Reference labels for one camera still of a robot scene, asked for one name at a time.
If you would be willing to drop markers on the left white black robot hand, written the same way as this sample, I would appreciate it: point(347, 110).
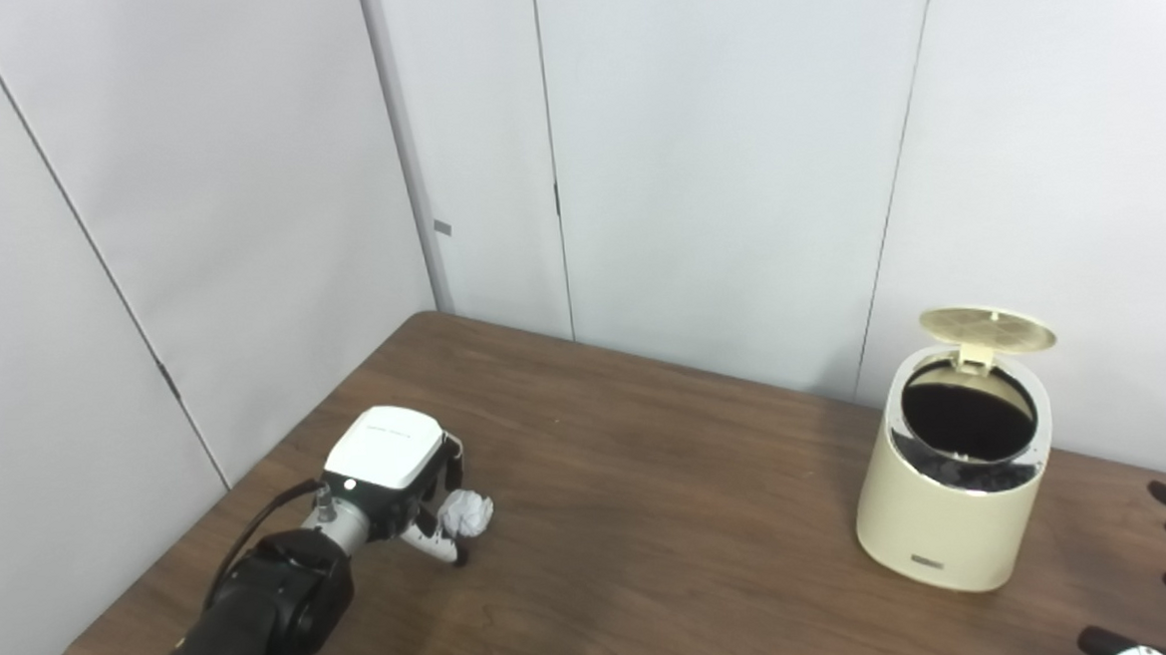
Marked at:
point(385, 448)

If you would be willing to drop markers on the white paper ball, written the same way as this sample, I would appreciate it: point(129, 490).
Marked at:
point(468, 513)

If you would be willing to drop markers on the cream round bin lid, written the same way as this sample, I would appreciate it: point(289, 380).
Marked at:
point(987, 329)

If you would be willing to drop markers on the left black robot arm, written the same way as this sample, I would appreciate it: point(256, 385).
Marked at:
point(259, 614)

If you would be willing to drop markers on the cream-colored round bin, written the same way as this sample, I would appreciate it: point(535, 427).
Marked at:
point(942, 518)

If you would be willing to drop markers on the black bin liner bag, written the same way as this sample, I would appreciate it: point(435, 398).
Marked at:
point(967, 417)

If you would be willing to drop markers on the black panel seam clip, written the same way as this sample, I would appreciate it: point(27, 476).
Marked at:
point(169, 381)
point(556, 199)

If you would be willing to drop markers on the grey wall corner post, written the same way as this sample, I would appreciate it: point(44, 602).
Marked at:
point(408, 157)

